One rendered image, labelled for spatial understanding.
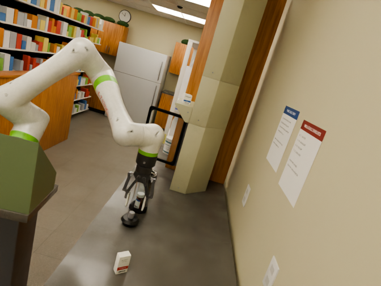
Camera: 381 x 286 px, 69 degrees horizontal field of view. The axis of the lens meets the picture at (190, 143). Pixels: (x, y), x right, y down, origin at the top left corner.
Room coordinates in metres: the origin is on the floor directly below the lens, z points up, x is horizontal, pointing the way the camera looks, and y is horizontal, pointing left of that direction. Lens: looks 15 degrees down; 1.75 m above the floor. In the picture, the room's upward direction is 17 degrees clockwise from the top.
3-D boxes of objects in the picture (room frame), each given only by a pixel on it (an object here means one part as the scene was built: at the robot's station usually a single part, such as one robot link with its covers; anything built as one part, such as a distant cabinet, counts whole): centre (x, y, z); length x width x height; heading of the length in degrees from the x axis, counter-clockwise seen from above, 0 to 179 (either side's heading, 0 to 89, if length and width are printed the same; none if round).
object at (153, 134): (1.20, 0.18, 1.39); 0.13 x 0.11 x 0.14; 130
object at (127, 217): (1.21, 0.18, 0.97); 0.09 x 0.09 x 0.07
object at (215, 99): (1.87, -0.08, 1.33); 0.32 x 0.25 x 0.77; 1
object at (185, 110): (1.87, 0.11, 1.46); 0.32 x 0.11 x 0.10; 1
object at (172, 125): (2.04, 0.22, 1.19); 0.30 x 0.01 x 0.40; 83
